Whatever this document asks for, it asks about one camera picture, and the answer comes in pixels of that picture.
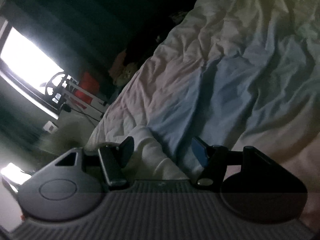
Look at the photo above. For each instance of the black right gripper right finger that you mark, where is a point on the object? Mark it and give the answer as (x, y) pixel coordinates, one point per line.
(214, 160)

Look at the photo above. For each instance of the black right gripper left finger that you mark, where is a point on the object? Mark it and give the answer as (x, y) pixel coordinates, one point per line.
(114, 158)

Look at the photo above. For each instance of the white zip hoodie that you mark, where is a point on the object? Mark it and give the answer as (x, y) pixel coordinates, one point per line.
(148, 160)

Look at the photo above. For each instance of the pastel wrinkled bed sheet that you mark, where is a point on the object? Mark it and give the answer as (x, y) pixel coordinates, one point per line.
(234, 73)

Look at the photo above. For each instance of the red bag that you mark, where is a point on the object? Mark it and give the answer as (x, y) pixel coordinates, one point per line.
(89, 84)

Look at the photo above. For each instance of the dark green curtain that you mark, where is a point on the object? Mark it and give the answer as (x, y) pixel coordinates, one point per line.
(87, 35)

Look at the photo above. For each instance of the bright round mirror lamp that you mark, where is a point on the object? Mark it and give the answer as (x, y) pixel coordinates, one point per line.
(14, 176)

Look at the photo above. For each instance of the yellow plush toy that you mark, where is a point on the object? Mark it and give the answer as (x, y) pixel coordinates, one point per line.
(122, 70)

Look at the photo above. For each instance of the white metal tripod stand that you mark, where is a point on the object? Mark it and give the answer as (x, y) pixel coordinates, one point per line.
(62, 89)

